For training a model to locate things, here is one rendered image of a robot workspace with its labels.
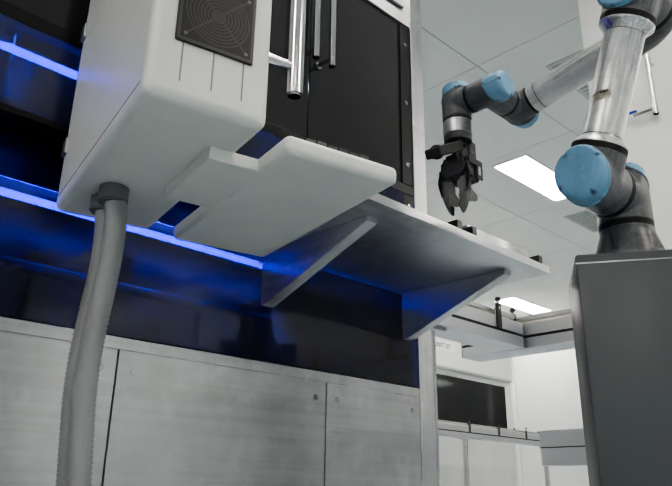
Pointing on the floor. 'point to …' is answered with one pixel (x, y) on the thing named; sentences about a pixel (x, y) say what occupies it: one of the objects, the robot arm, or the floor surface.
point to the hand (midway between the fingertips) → (456, 208)
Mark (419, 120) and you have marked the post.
